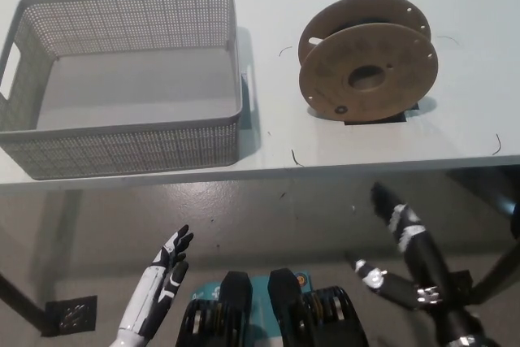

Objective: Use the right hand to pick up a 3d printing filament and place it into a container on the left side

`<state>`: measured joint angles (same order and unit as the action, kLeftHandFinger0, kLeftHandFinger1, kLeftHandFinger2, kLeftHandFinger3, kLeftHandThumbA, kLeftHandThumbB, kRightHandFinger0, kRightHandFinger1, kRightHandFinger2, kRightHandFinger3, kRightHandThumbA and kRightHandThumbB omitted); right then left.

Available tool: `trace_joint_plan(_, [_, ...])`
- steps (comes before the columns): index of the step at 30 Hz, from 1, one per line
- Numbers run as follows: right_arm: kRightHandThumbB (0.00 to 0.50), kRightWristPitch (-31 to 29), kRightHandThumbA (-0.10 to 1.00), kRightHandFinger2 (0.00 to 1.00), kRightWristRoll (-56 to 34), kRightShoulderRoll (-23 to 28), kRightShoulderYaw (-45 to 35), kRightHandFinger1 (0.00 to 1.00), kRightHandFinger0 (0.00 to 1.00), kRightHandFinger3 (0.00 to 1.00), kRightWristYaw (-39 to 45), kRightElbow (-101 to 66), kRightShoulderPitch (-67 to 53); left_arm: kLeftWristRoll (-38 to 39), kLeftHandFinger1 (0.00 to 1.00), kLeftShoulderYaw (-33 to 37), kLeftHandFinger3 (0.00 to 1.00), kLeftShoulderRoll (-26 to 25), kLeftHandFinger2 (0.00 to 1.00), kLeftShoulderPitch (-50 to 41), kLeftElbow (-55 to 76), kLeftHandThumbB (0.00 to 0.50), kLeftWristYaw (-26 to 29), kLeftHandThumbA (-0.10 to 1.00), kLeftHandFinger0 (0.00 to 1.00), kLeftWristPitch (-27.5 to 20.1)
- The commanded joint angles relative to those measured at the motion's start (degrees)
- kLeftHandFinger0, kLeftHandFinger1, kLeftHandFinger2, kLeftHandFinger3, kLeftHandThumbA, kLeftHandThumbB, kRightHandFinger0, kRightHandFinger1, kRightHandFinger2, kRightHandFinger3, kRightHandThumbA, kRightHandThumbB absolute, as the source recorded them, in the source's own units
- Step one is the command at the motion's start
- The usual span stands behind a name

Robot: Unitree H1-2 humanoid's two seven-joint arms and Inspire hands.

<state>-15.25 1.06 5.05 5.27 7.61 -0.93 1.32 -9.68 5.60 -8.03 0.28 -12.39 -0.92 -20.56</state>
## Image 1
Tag white and black left hand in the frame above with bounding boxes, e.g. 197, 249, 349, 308
117, 223, 195, 336

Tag brown cardboard filament spool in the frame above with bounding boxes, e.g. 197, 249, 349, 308
297, 0, 440, 121

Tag black and teal robot body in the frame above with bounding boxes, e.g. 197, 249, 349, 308
176, 267, 369, 347

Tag black table leg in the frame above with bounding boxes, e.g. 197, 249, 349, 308
458, 232, 520, 307
0, 270, 54, 323

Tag grey perforated plastic basket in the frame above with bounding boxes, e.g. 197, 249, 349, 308
0, 0, 258, 180

